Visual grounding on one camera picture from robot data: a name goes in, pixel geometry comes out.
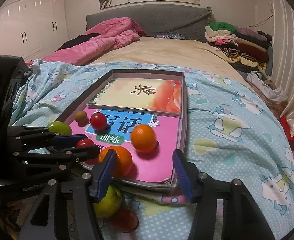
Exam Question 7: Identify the red cherry tomato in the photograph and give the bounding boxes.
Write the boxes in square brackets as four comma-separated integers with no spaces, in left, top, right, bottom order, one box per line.
[90,112,107,131]
[110,208,139,233]
[76,138,95,147]

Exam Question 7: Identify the white crumpled clothes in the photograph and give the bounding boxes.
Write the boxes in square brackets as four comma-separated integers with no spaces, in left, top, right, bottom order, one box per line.
[246,71,288,103]

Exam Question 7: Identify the brown longan fruit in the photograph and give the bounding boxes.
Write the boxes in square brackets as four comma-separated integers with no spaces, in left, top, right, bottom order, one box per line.
[74,111,88,124]

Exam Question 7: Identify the stack of folded clothes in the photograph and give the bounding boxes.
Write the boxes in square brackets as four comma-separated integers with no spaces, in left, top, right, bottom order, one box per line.
[204,22,272,73]

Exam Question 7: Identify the yellow orange booklet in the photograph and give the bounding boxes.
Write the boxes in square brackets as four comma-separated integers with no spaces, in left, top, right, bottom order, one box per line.
[87,78,181,114]

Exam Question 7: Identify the pink comforter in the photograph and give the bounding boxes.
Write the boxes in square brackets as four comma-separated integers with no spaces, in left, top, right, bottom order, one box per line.
[25,17,147,67]

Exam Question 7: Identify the small orange tangerine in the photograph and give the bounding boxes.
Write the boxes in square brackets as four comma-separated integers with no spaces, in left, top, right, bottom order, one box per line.
[98,146,133,178]

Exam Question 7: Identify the pink workbook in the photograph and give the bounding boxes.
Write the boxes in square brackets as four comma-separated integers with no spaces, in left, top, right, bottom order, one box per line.
[69,107,180,184]

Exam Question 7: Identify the red object by curtain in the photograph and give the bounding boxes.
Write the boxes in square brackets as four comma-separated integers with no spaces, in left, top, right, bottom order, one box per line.
[280,116,294,148]

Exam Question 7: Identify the Hello Kitty blue quilt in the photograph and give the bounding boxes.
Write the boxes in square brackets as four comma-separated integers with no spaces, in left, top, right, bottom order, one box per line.
[10,60,294,239]

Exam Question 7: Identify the beige bed blanket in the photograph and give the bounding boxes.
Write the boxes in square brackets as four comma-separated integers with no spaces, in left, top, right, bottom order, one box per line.
[90,37,251,89]

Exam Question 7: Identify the black garment on bed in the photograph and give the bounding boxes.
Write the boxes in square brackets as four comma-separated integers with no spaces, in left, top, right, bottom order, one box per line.
[56,33,101,51]

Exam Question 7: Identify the grey headboard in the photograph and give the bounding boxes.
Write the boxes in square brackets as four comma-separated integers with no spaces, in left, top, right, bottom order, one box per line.
[86,4,212,43]

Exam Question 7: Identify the cream curtain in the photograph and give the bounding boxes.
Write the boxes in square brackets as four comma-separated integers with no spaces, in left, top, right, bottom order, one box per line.
[272,0,294,136]

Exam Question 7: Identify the large green apple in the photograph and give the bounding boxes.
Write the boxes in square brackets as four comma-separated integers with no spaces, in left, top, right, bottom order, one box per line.
[46,121,72,135]

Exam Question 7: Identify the white wardrobe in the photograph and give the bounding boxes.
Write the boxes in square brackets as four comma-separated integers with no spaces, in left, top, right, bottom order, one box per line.
[0,0,69,62]

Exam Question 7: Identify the shallow grey cardboard box tray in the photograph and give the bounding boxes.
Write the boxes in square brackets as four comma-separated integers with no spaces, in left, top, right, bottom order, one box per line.
[55,69,188,189]

